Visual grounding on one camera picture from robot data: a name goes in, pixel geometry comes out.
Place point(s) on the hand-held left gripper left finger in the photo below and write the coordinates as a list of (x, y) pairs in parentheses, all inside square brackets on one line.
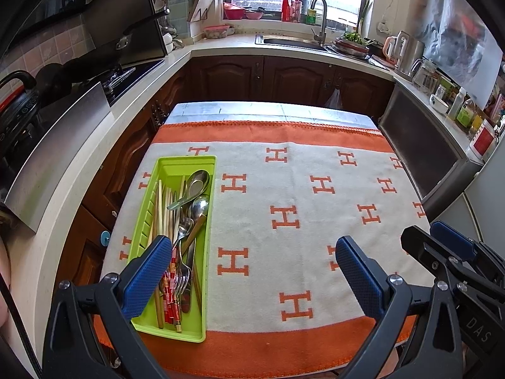
[(148, 276)]

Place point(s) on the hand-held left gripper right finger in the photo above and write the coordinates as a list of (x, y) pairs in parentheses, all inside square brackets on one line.
[(359, 276)]

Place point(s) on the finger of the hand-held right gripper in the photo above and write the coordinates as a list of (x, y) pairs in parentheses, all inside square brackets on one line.
[(453, 239), (418, 241)]

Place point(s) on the metal fork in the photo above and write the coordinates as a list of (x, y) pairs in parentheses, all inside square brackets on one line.
[(181, 284)]

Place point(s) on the large metal spoon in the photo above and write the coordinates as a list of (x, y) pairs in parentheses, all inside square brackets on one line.
[(199, 207)]

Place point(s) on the green plastic utensil tray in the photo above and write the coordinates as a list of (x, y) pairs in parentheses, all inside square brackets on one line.
[(173, 167)]

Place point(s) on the grey refrigerator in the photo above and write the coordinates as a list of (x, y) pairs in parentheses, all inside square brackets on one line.
[(485, 197)]

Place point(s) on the blue round cabinet knob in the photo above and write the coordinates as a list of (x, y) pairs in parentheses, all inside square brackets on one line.
[(105, 237)]

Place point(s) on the orange printed blanket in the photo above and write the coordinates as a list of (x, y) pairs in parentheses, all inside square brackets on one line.
[(276, 268)]

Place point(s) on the grey storage cabinet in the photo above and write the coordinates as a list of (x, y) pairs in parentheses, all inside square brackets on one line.
[(426, 142)]

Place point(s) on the red label jar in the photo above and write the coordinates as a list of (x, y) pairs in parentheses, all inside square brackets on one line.
[(482, 142)]

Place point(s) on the green label bottle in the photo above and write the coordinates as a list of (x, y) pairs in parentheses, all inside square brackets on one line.
[(466, 114)]

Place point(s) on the clear plastic bottle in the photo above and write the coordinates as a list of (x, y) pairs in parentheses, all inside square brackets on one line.
[(456, 104)]

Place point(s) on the white bowl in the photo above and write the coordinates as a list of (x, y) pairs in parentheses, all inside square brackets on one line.
[(439, 103)]

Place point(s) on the stainless steel board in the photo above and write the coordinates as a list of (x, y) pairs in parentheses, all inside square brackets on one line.
[(59, 146)]

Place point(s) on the glass pitcher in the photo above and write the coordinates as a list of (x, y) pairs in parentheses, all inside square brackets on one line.
[(424, 77)]

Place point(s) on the white plastic bag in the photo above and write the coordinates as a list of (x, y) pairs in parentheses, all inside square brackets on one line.
[(332, 98)]

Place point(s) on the steel kettle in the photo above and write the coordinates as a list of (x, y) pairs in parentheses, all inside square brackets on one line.
[(415, 53)]

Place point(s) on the pink white electric kettle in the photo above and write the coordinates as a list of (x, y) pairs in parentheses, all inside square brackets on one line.
[(398, 47)]

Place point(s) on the pale blue table cover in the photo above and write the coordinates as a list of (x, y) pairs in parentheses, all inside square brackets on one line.
[(256, 110)]

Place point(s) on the gas stove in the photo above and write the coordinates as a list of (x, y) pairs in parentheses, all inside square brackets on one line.
[(130, 75)]

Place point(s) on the black pressure cooker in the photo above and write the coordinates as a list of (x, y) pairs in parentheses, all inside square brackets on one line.
[(19, 118)]

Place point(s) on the colander of green vegetables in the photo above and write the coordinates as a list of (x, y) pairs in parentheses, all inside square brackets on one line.
[(352, 44)]

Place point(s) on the black wok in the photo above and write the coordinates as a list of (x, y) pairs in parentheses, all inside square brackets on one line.
[(67, 73)]

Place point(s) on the dark glass panel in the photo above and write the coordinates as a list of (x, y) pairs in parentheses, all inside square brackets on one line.
[(118, 47)]

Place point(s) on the white ceramic cups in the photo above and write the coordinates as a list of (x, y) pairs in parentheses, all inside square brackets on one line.
[(168, 42)]

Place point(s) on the steel kitchen sink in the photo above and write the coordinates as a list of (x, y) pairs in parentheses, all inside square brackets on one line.
[(292, 41)]

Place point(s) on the steel kitchen faucet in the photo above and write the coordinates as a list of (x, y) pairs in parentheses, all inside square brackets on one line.
[(323, 19)]

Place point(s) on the pink food container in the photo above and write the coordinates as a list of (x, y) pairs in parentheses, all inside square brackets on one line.
[(216, 32)]

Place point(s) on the pink bottle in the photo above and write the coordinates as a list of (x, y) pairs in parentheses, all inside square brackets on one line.
[(296, 8)]

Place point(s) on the red spray bottle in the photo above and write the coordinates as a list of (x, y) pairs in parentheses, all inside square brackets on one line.
[(286, 8)]

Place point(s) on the hanging utensil rack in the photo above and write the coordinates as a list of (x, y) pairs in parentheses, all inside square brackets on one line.
[(159, 0)]

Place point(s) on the pale cutting board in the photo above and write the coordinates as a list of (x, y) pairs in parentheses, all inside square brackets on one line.
[(199, 4)]

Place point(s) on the pink bowl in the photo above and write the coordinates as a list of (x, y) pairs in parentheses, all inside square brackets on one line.
[(254, 15)]

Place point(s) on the pink basin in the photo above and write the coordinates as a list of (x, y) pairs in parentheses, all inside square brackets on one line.
[(234, 11)]

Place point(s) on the black range hood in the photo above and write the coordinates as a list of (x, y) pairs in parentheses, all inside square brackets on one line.
[(39, 0)]

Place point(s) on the silver foil wall sheet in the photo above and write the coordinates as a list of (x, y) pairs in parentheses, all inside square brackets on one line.
[(453, 27)]

